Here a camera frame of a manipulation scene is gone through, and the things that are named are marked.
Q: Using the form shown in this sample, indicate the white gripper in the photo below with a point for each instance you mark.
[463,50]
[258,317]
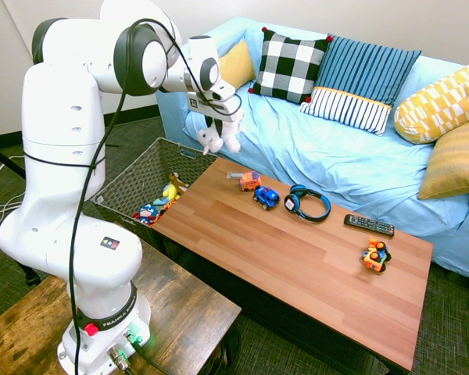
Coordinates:
[215,109]

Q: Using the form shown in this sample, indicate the white stuffed toy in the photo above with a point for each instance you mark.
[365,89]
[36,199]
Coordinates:
[228,133]

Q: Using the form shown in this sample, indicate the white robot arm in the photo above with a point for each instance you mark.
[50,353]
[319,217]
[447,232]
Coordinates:
[62,136]

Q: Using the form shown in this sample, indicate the orange toy fire truck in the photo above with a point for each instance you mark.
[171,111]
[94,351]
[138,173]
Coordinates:
[250,180]

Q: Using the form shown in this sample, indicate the brown stuffed dog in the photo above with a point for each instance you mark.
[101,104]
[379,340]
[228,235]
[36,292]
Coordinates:
[176,181]

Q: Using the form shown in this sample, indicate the yellow plush toy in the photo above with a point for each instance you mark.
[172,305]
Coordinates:
[170,192]

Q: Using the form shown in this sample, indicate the blue toy police car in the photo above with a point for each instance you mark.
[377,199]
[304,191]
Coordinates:
[266,196]

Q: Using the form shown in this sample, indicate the dark woven basket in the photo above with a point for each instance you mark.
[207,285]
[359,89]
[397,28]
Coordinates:
[140,176]

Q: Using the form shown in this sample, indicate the orange blue toy vehicle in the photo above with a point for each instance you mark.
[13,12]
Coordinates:
[376,256]

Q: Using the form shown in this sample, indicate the plain yellow pillow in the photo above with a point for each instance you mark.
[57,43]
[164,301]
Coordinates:
[236,66]

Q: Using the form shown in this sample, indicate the black white checked pillow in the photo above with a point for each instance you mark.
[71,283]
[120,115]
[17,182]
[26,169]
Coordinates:
[289,66]

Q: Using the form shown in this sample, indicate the orange flame pattern plush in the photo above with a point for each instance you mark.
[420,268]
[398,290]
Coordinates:
[168,207]

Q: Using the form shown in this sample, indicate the superhero plush with blue helmet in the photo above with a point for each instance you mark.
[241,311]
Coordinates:
[148,214]

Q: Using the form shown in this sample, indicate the light blue sofa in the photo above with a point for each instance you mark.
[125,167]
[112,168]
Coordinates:
[336,156]

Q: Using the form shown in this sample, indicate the black and blue headphones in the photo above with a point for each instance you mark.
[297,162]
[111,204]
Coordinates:
[316,216]

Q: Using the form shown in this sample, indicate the blue striped pillow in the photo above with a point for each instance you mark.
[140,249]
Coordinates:
[359,82]

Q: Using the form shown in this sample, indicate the black remote control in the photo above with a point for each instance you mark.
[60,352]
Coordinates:
[369,225]

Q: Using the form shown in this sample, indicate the yellow white patterned bolster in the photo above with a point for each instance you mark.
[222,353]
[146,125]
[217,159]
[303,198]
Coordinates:
[437,105]

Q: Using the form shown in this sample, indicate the yellow knitted pillow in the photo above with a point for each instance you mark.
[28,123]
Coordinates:
[457,160]

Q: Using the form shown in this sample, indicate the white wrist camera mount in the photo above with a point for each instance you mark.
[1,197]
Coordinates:
[223,90]

